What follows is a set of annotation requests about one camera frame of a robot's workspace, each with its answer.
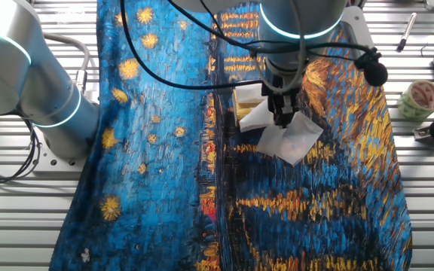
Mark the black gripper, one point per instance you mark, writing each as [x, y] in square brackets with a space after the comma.
[283, 84]

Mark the white napkin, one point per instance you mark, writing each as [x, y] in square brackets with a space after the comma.
[249, 93]
[296, 143]

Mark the gold tissue pack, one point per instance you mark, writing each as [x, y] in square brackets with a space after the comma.
[244, 111]

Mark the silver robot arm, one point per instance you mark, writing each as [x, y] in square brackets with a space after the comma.
[10, 67]

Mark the clear tape roll red print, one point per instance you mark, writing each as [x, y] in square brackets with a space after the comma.
[403, 105]

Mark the starry night painted tablecloth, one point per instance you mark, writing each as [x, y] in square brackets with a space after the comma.
[164, 169]

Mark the silver black pen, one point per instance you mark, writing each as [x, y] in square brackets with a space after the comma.
[407, 32]

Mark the small white scrap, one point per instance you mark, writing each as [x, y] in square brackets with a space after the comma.
[85, 255]

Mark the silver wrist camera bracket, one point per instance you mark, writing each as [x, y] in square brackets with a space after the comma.
[356, 22]

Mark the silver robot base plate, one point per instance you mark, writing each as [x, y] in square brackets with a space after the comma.
[57, 165]

